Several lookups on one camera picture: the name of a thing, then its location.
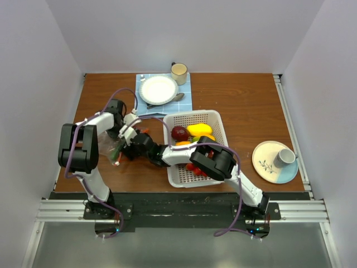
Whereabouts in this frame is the fake red apple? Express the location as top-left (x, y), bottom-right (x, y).
top-left (171, 126), bottom-right (190, 142)

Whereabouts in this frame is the white round plate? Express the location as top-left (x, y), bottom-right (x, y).
top-left (139, 75), bottom-right (179, 104)

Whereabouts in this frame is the fake strawberries bunch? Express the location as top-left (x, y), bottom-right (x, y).
top-left (185, 150), bottom-right (215, 177)

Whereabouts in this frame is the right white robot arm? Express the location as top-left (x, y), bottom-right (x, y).
top-left (120, 133), bottom-right (269, 219)

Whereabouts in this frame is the orange green fake mango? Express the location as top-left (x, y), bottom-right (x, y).
top-left (191, 134), bottom-right (216, 143)

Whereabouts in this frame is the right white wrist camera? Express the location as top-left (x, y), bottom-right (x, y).
top-left (117, 123), bottom-right (137, 146)

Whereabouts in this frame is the grey teacup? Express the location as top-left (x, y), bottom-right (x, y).
top-left (273, 149), bottom-right (298, 168)

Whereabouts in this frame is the yellow fake mango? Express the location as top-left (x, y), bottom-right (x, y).
top-left (186, 123), bottom-right (213, 137)

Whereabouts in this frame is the white plastic basket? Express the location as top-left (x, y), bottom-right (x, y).
top-left (162, 109), bottom-right (230, 188)

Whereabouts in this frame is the floral cream blue plate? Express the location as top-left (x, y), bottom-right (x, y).
top-left (252, 141), bottom-right (298, 184)

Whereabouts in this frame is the fake green pepper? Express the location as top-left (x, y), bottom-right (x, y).
top-left (109, 142), bottom-right (122, 161)

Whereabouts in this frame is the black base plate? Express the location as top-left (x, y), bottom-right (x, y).
top-left (83, 193), bottom-right (281, 237)

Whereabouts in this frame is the clear zip top bag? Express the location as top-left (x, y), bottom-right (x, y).
top-left (97, 125), bottom-right (150, 167)

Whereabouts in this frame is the small orange fake fruit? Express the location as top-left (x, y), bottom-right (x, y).
top-left (175, 141), bottom-right (191, 146)

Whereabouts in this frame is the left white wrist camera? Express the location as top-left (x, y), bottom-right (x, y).
top-left (123, 113), bottom-right (142, 126)

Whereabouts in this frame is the cream mug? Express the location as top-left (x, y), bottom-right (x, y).
top-left (171, 63), bottom-right (188, 85)

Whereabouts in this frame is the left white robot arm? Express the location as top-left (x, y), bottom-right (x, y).
top-left (57, 99), bottom-right (126, 219)

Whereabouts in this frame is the metal spoon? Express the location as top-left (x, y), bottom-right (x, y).
top-left (147, 93), bottom-right (185, 109)

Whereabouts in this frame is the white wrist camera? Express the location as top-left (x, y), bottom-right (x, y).
top-left (117, 123), bottom-right (137, 146)
top-left (123, 113), bottom-right (142, 126)

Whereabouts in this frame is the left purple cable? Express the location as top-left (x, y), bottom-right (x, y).
top-left (64, 87), bottom-right (139, 238)

